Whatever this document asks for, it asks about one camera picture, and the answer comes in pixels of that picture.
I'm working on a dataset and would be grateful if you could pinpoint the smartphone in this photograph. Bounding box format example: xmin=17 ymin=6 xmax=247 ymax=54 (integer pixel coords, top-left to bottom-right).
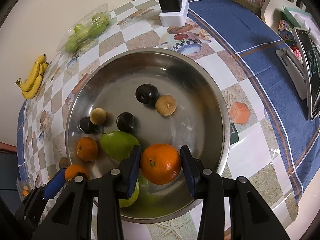
xmin=292 ymin=28 xmax=319 ymax=120

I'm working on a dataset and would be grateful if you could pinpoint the green mango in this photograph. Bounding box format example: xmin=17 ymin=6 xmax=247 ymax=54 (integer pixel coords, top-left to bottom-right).
xmin=100 ymin=131 xmax=140 ymax=161
xmin=119 ymin=171 xmax=148 ymax=208

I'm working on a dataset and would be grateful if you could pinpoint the clear plastic fruit tray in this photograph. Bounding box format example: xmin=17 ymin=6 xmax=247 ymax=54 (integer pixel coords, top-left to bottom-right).
xmin=56 ymin=3 xmax=112 ymax=54

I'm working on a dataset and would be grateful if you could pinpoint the yellow banana bunch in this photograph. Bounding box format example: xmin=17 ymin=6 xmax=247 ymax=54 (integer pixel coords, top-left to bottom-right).
xmin=15 ymin=54 xmax=49 ymax=100

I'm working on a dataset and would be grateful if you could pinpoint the brown longan fruit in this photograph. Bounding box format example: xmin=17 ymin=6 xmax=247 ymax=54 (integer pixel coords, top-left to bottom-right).
xmin=155 ymin=95 xmax=177 ymax=116
xmin=89 ymin=108 xmax=107 ymax=125

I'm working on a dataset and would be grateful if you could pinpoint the dark plum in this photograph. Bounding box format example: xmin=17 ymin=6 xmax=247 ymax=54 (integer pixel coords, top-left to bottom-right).
xmin=135 ymin=84 xmax=159 ymax=105
xmin=116 ymin=112 xmax=135 ymax=133
xmin=79 ymin=116 xmax=99 ymax=134

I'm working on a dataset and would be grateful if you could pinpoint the colourful patterned cup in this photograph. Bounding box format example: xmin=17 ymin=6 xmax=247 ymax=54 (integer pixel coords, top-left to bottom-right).
xmin=278 ymin=20 xmax=296 ymax=47

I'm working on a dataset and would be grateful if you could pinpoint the green box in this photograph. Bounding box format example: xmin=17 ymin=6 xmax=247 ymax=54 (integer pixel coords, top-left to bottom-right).
xmin=283 ymin=7 xmax=312 ymax=30

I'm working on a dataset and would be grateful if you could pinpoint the white charger stand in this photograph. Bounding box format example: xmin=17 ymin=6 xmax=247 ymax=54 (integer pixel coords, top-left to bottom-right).
xmin=159 ymin=0 xmax=189 ymax=27

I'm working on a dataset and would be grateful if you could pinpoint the white phone stand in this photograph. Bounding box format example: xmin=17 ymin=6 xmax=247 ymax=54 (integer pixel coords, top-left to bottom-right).
xmin=276 ymin=48 xmax=307 ymax=100

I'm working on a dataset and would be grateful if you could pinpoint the orange tangerine large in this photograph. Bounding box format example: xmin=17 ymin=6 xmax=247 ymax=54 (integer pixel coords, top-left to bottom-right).
xmin=140 ymin=144 xmax=182 ymax=185

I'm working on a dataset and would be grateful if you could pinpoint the large steel bowl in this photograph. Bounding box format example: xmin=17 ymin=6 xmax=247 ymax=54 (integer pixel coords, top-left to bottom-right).
xmin=65 ymin=48 xmax=231 ymax=224

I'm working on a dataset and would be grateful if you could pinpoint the checkered blue tablecloth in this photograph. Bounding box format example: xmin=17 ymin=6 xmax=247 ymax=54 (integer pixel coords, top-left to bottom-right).
xmin=17 ymin=0 xmax=319 ymax=229

